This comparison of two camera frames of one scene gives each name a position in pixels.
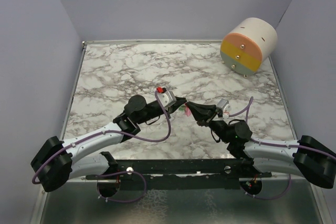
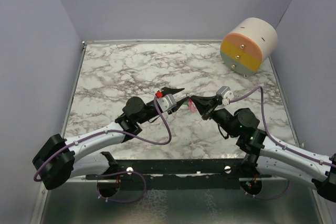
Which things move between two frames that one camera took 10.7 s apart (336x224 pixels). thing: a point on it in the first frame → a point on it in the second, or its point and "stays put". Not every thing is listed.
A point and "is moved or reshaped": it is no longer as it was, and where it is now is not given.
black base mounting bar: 177,174 stays put
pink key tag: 187,111 is moved or reshaped
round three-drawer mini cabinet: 243,50 stays put
